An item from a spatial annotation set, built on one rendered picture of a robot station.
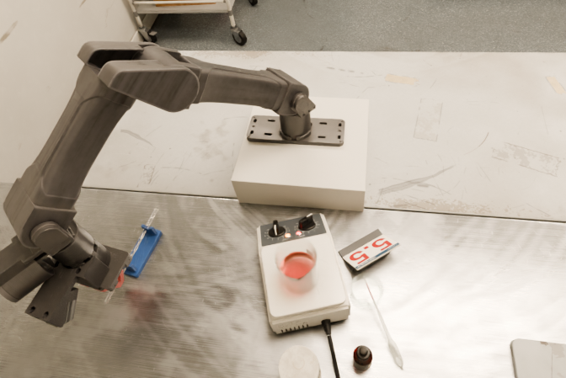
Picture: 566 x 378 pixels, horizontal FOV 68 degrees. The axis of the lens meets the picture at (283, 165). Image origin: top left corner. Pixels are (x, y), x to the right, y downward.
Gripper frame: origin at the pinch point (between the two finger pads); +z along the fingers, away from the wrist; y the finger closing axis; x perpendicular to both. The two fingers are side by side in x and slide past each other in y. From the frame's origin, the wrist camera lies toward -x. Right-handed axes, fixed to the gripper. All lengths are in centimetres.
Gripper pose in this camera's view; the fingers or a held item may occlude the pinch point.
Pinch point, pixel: (118, 281)
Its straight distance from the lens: 84.3
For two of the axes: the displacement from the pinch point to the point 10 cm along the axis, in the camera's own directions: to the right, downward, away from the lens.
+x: 3.1, -8.0, 5.1
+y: 9.4, 1.9, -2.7
